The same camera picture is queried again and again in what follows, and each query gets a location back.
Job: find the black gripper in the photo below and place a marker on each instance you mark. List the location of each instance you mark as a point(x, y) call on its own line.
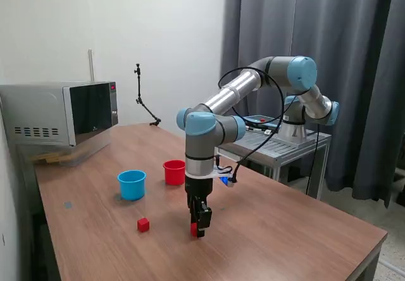
point(198, 187)

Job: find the red cube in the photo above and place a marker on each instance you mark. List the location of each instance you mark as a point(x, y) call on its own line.
point(143, 224)
point(193, 228)

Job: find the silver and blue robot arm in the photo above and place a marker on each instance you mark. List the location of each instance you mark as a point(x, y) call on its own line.
point(228, 97)

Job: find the red plastic cup bin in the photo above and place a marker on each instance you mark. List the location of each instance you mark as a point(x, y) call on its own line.
point(172, 173)

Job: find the blue plastic cup bin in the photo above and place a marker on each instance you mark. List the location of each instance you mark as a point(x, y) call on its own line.
point(132, 186)

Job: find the aluminium profile robot stand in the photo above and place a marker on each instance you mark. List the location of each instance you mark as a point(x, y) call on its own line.
point(284, 154)

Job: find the blue grey teach pendant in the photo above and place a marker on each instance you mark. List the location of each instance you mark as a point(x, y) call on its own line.
point(265, 119)

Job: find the aluminium robot mounting plate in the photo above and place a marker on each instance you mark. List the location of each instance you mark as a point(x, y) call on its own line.
point(303, 140)

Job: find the light wooden pieces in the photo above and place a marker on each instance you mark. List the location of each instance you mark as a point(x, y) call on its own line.
point(50, 158)

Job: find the silver microwave oven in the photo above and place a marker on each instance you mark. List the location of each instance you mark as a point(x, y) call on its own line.
point(38, 110)

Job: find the dark grey curtain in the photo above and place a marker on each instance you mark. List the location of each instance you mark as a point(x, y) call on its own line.
point(348, 40)

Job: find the small silver wrist camera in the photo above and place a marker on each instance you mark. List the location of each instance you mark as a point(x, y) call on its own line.
point(231, 183)

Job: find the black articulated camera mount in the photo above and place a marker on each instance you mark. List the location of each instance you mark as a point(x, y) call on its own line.
point(139, 88)

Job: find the white wall conduit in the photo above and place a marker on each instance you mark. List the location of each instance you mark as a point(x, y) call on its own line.
point(91, 66)

